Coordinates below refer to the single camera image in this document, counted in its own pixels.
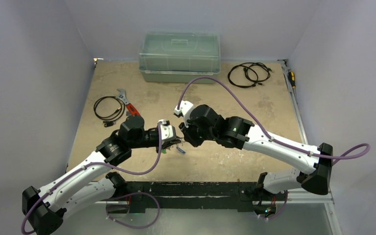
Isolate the key with blue tag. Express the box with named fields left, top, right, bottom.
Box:
left=176, top=146, right=186, bottom=154

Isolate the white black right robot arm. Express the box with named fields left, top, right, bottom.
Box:
left=174, top=101, right=333, bottom=199

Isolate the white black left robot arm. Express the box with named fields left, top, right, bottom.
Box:
left=21, top=116, right=181, bottom=235

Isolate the green plastic storage box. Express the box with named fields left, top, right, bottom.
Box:
left=138, top=32, right=221, bottom=83

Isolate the yellow black screwdriver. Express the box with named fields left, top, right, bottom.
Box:
left=288, top=71, right=296, bottom=89

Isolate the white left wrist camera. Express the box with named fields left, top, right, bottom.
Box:
left=158, top=119, right=177, bottom=142

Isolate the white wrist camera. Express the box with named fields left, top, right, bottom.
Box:
left=173, top=100, right=195, bottom=127
left=158, top=119, right=177, bottom=142

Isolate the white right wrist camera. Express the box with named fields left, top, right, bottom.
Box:
left=173, top=100, right=195, bottom=127

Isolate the red handled adjustable wrench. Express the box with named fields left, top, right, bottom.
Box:
left=117, top=88, right=140, bottom=116

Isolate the black coiled cable left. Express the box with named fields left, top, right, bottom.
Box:
left=94, top=96, right=126, bottom=128

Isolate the black coiled cable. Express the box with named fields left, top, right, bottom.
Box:
left=94, top=96, right=126, bottom=128
left=227, top=62, right=273, bottom=89

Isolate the black metal base rail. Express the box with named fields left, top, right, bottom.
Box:
left=111, top=181, right=287, bottom=215

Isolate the black coiled cable right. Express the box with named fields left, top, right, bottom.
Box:
left=227, top=62, right=273, bottom=89

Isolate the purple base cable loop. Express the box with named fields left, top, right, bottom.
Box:
left=105, top=189, right=162, bottom=229

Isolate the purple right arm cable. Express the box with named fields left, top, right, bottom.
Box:
left=176, top=76, right=371, bottom=161

